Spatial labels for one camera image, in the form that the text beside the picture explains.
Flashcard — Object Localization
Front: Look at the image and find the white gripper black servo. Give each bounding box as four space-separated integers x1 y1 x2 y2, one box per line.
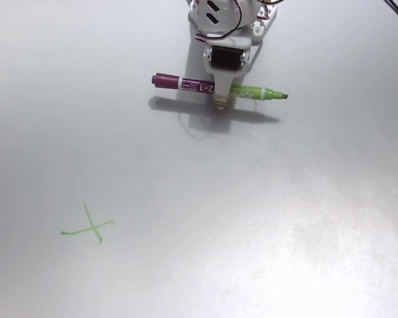
204 28 253 111

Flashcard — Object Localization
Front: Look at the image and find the green and purple marker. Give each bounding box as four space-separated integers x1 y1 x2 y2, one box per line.
151 72 289 102

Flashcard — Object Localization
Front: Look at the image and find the tan rubber band wrap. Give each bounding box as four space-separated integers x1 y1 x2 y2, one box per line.
214 93 230 111

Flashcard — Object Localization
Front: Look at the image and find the green drawn X mark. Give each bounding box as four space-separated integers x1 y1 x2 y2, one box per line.
60 201 115 245

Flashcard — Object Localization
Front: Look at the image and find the red white black servo cable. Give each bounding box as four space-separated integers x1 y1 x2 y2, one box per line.
194 0 243 43

